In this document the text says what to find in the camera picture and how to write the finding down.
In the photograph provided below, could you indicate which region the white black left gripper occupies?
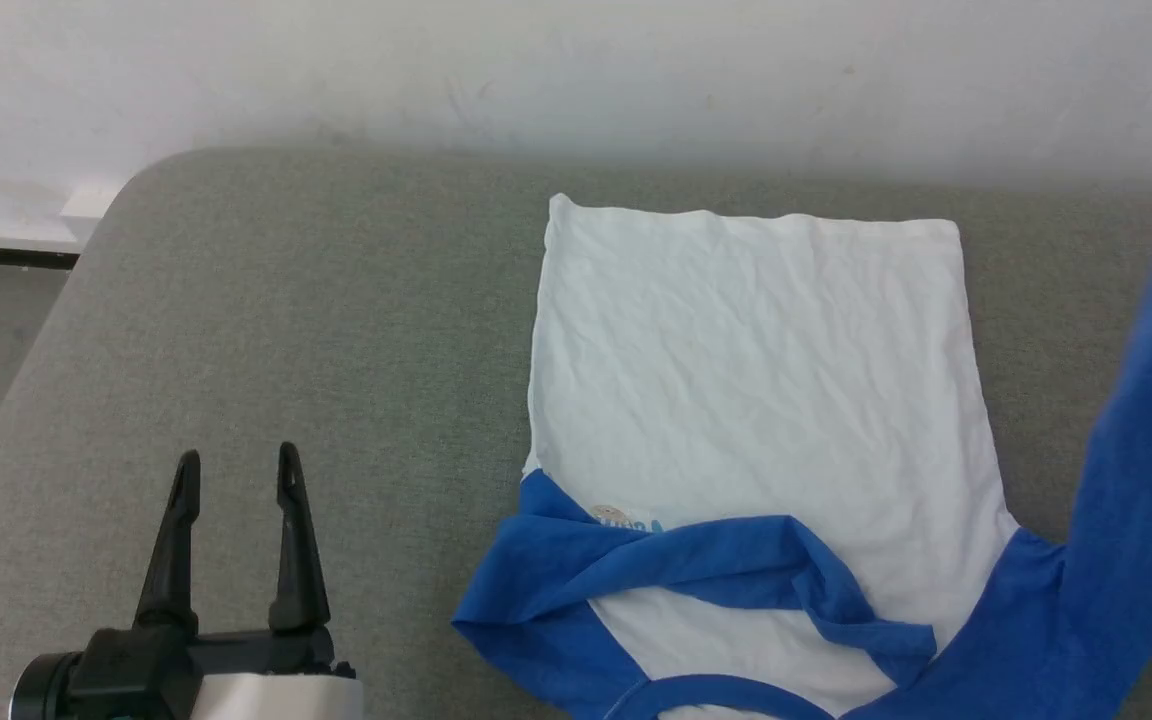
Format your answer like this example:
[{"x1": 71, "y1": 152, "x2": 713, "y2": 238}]
[{"x1": 11, "y1": 442, "x2": 367, "y2": 720}]

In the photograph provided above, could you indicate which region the blue and white t-shirt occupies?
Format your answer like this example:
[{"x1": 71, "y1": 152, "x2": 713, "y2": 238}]
[{"x1": 451, "y1": 145, "x2": 1152, "y2": 720}]

